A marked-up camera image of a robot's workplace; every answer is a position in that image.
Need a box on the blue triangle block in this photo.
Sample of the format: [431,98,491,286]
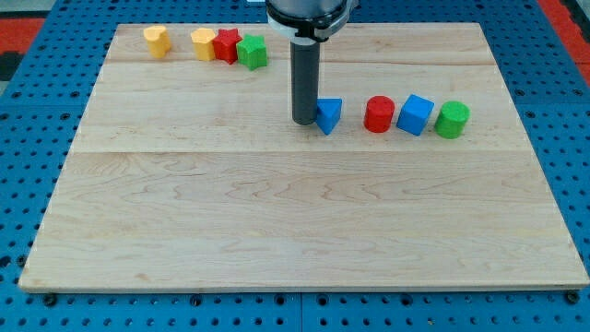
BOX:
[315,98,343,136]

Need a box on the green star block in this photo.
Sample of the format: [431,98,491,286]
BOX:
[236,34,267,70]

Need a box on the red star block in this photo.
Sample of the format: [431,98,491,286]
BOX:
[212,29,242,65]

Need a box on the red cylinder block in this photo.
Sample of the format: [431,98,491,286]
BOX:
[363,95,395,133]

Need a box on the wooden board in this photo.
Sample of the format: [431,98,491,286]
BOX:
[18,23,589,293]

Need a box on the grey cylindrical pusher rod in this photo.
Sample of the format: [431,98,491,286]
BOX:
[290,40,321,125]

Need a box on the blue cube block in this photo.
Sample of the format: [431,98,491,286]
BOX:
[396,94,434,136]

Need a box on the yellow pentagon block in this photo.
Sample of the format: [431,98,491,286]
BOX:
[190,28,217,61]

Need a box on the green cylinder block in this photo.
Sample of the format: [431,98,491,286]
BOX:
[434,101,471,139]

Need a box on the yellow heart block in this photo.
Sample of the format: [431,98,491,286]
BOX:
[143,25,171,59]

